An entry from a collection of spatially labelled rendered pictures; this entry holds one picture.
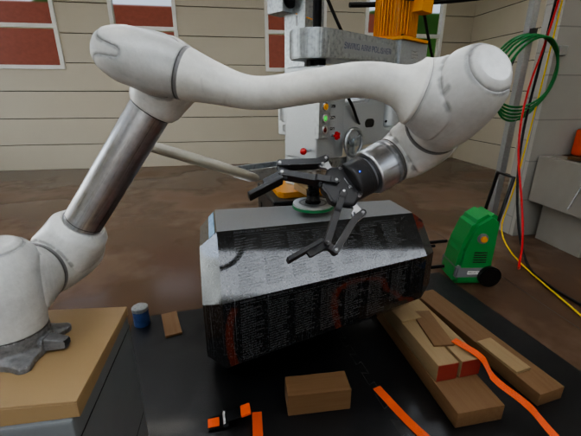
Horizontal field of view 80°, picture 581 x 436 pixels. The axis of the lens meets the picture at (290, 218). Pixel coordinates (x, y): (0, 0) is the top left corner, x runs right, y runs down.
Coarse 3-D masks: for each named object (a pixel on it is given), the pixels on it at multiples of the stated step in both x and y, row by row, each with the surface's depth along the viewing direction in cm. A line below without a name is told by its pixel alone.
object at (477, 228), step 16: (496, 176) 272; (512, 176) 253; (480, 208) 278; (464, 224) 274; (480, 224) 262; (496, 224) 262; (464, 240) 269; (480, 240) 264; (448, 256) 288; (464, 256) 270; (480, 256) 270; (448, 272) 286; (464, 272) 274; (480, 272) 272; (496, 272) 270
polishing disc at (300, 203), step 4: (296, 200) 190; (300, 200) 190; (304, 200) 190; (320, 200) 190; (324, 200) 190; (296, 204) 182; (300, 204) 182; (304, 204) 182; (308, 204) 182; (316, 204) 182; (320, 204) 182; (324, 204) 182; (328, 204) 182; (300, 208) 179; (304, 208) 178; (308, 208) 177; (312, 208) 176; (316, 208) 176; (320, 208) 177; (324, 208) 178
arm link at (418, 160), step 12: (396, 132) 64; (408, 132) 60; (396, 144) 64; (408, 144) 62; (408, 156) 63; (420, 156) 62; (432, 156) 61; (444, 156) 62; (408, 168) 64; (420, 168) 64
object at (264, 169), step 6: (270, 162) 165; (276, 162) 168; (330, 162) 178; (336, 162) 182; (342, 162) 186; (246, 168) 157; (252, 168) 159; (258, 168) 161; (264, 168) 150; (270, 168) 152; (276, 168) 154; (258, 174) 148; (264, 174) 150; (270, 174) 153; (246, 180) 148
